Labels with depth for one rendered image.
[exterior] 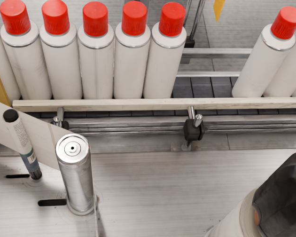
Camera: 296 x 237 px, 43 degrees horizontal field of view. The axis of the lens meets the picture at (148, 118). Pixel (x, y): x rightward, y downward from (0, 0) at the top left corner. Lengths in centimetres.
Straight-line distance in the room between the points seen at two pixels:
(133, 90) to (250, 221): 31
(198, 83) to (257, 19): 28
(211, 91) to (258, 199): 37
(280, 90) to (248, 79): 7
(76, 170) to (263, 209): 20
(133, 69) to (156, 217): 23
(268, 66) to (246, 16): 33
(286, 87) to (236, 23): 27
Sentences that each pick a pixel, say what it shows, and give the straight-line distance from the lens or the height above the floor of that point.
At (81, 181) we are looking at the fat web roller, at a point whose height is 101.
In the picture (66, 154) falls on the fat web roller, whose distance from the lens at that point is 42.
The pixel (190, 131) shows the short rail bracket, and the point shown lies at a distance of 61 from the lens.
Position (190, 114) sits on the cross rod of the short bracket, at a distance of 63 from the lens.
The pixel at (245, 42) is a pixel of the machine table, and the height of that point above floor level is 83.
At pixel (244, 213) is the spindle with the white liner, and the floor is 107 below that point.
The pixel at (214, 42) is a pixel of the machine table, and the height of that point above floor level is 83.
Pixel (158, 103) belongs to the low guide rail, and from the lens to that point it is 63.
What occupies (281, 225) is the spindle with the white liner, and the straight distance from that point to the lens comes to 35.
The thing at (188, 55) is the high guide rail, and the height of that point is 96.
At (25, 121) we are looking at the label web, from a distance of 47.
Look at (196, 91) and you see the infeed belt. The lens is 70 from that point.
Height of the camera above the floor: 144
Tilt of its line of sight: 60 degrees down
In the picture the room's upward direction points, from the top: 11 degrees clockwise
